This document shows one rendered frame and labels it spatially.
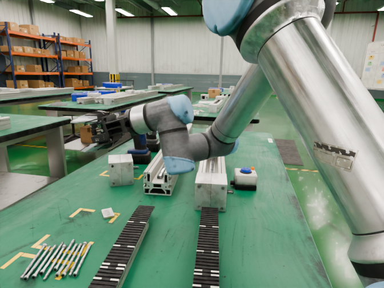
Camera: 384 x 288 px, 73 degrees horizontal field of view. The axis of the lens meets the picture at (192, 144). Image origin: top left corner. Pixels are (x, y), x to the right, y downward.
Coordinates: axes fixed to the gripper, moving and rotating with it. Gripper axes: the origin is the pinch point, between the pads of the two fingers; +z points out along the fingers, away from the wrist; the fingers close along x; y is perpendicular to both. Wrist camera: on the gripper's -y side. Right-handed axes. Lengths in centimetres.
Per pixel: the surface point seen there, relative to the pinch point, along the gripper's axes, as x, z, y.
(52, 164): 27, 146, -125
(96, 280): 25.9, -16.1, 29.2
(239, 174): 31, -38, -28
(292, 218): 41, -54, -12
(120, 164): 15.3, 2.4, -17.8
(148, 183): 23.2, -8.6, -14.0
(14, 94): -69, 304, -256
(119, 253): 26.0, -16.3, 21.0
